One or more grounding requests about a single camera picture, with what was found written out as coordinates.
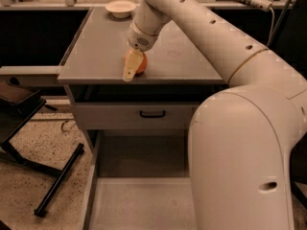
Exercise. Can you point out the black drawer handle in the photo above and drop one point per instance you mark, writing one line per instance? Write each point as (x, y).
(152, 115)

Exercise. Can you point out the open grey lower drawer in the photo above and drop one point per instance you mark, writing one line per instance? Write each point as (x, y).
(138, 183)

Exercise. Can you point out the white bowl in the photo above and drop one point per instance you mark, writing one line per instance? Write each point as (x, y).
(121, 8)

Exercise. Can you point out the orange fruit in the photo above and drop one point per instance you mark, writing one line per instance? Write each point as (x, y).
(135, 60)

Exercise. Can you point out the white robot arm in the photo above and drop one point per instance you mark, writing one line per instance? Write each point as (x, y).
(240, 139)

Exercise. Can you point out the grey upper drawer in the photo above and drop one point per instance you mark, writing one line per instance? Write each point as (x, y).
(116, 116)

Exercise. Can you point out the grey drawer cabinet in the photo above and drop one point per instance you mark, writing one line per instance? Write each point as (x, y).
(116, 90)

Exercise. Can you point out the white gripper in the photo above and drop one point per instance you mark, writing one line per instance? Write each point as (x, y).
(139, 40)

